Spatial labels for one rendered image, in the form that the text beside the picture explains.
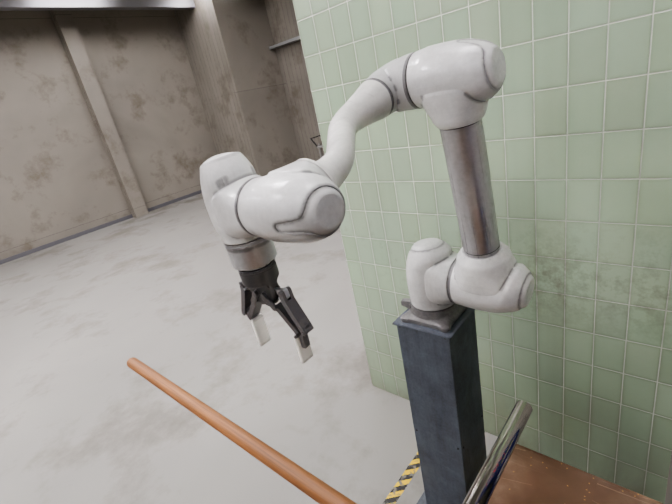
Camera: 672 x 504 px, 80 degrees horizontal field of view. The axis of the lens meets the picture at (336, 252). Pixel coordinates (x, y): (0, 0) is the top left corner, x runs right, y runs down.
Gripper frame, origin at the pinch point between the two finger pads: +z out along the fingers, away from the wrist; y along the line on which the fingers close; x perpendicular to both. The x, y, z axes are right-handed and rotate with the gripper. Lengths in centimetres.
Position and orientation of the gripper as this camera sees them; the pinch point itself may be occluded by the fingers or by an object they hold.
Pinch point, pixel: (284, 346)
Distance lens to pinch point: 88.9
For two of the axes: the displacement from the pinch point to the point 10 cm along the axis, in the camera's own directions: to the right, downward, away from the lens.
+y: -7.5, -1.0, 6.6
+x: -6.3, 4.3, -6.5
